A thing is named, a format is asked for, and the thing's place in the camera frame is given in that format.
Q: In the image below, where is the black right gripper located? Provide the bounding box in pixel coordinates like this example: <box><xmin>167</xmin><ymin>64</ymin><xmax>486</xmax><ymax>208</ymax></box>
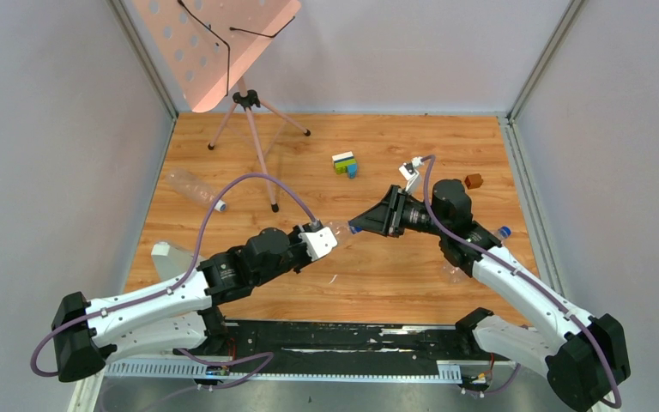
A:
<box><xmin>350</xmin><ymin>185</ymin><xmax>448</xmax><ymax>239</ymax></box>

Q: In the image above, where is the clear Pepsi bottle blue label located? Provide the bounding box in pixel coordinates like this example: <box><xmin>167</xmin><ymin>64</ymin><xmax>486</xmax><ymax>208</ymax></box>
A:
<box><xmin>324</xmin><ymin>221</ymin><xmax>356</xmax><ymax>250</ymax></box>

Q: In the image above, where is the clear bottle white cap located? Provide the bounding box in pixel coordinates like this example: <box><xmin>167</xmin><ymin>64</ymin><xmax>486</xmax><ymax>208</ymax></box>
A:
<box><xmin>165</xmin><ymin>168</ymin><xmax>227</xmax><ymax>212</ymax></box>

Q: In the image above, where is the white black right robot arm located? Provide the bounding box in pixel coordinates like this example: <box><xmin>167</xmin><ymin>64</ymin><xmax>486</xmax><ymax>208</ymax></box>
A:
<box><xmin>349</xmin><ymin>179</ymin><xmax>631</xmax><ymax>411</ymax></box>

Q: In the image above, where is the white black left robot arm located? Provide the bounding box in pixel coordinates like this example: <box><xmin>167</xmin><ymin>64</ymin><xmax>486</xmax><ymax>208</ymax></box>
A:
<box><xmin>52</xmin><ymin>226</ymin><xmax>337</xmax><ymax>383</ymax></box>

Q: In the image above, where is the clear bottle blue cap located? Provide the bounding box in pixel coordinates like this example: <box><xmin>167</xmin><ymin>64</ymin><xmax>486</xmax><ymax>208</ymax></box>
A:
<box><xmin>439</xmin><ymin>225</ymin><xmax>512</xmax><ymax>278</ymax></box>

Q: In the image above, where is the coloured toy brick stack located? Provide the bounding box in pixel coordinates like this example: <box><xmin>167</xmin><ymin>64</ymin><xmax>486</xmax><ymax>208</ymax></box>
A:
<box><xmin>332</xmin><ymin>151</ymin><xmax>358</xmax><ymax>179</ymax></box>

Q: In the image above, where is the brown small block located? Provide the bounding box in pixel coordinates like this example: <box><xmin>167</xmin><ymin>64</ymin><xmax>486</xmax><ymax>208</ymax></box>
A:
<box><xmin>464</xmin><ymin>173</ymin><xmax>484</xmax><ymax>190</ymax></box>

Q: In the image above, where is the white carton with cap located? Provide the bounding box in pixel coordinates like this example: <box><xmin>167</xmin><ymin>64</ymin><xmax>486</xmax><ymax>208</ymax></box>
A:
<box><xmin>151</xmin><ymin>241</ymin><xmax>194</xmax><ymax>284</ymax></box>

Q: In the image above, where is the pink music stand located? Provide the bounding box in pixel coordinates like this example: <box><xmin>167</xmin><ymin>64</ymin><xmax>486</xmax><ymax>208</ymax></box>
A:
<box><xmin>130</xmin><ymin>0</ymin><xmax>312</xmax><ymax>215</ymax></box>

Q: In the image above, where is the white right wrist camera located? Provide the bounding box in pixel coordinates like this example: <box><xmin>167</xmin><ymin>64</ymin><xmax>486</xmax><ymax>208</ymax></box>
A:
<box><xmin>398</xmin><ymin>156</ymin><xmax>425</xmax><ymax>195</ymax></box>

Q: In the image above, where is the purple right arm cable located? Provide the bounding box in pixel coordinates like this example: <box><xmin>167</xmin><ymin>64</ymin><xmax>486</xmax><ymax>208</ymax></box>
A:
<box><xmin>421</xmin><ymin>154</ymin><xmax>623</xmax><ymax>409</ymax></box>

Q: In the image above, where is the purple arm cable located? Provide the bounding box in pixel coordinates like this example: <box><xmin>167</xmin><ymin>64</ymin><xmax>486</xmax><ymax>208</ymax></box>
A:
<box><xmin>421</xmin><ymin>154</ymin><xmax>623</xmax><ymax>409</ymax></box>
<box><xmin>29</xmin><ymin>173</ymin><xmax>322</xmax><ymax>379</ymax></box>

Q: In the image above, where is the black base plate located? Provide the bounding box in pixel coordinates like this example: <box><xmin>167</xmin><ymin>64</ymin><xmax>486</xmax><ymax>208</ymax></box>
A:
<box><xmin>190</xmin><ymin>319</ymin><xmax>503</xmax><ymax>376</ymax></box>

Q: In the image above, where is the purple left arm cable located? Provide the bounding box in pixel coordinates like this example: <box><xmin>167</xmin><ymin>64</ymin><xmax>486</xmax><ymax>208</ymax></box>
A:
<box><xmin>29</xmin><ymin>173</ymin><xmax>322</xmax><ymax>379</ymax></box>

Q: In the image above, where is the white slotted cable duct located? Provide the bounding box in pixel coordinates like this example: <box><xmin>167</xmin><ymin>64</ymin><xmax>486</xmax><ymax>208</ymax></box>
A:
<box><xmin>105</xmin><ymin>358</ymin><xmax>463</xmax><ymax>385</ymax></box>

